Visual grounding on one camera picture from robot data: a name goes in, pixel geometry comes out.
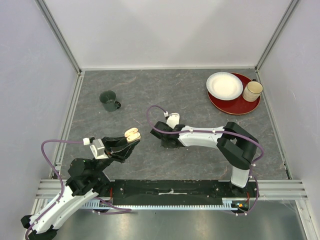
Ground beige patterned cup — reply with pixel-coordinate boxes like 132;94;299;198
242;80;264;102

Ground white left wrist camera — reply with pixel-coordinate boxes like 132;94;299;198
82;137;109;160

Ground dark green mug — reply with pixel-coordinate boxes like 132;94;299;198
99;90;122;112

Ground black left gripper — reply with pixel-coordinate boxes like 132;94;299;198
90;133;141;177

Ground purple cable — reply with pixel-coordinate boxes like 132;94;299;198
146;105;266;217
24;138;133;240

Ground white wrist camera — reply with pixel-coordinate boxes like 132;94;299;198
82;137;109;160
164;111;180;129

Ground red round tray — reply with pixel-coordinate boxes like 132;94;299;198
207;73;261;115

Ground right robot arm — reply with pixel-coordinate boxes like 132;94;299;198
150;121;259;197

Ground aluminium frame rails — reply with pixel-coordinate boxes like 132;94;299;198
32;0;320;240

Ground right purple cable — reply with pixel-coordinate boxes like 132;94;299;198
146;105;266;217

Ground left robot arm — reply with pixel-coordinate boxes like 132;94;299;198
21;132;141;240

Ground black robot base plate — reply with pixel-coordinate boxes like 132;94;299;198
98;179;259;206

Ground white plate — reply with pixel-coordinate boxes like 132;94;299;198
206;72;244;101

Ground light blue cable duct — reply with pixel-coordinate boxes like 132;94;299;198
80;199;238;211

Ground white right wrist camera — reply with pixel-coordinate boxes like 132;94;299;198
164;111;180;129

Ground beige earbud charging case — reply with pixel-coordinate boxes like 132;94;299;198
124;127;141;143

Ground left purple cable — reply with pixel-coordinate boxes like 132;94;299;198
24;138;133;240

